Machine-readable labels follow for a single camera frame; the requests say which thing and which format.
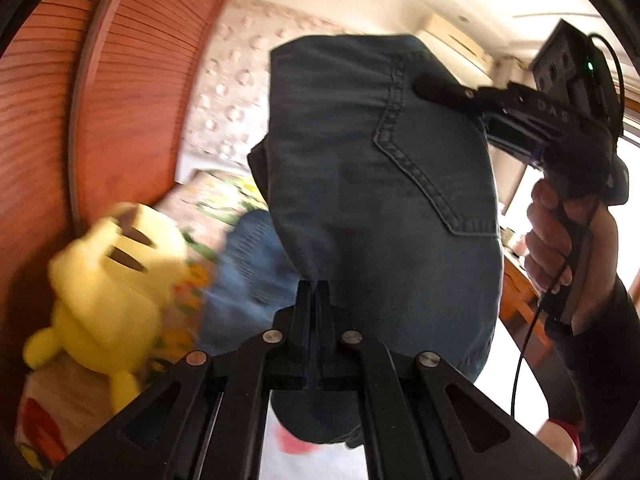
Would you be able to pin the circle patterned wall curtain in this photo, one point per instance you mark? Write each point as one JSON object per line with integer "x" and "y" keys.
{"x": 235, "y": 85}

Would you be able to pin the yellow plush toy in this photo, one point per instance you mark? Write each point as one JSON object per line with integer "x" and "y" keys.
{"x": 110, "y": 300}

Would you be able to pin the dark blue jeans pants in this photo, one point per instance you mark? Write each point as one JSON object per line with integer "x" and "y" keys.
{"x": 350, "y": 185}

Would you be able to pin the person's right hand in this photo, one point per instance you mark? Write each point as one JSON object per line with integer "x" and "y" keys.
{"x": 542, "y": 245}

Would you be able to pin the person's right forearm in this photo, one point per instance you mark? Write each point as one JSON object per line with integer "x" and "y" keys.
{"x": 600, "y": 385}

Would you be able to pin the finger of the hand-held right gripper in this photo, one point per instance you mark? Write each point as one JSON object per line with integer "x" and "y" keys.
{"x": 445, "y": 92}

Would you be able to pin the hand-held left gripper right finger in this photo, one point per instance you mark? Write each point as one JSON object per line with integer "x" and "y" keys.
{"x": 324, "y": 320}

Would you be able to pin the wall air conditioner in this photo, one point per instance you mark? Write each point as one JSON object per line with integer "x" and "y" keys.
{"x": 460, "y": 42}

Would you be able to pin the long wooden cabinet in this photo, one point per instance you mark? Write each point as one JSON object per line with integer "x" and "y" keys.
{"x": 520, "y": 305}

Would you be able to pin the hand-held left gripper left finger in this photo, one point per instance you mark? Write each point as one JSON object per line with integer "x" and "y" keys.
{"x": 306, "y": 320}

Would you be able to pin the wooden slatted wardrobe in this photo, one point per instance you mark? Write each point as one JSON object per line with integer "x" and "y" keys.
{"x": 100, "y": 110}

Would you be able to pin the bed with floral sheet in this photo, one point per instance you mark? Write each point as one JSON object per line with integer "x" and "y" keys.
{"x": 50, "y": 410}

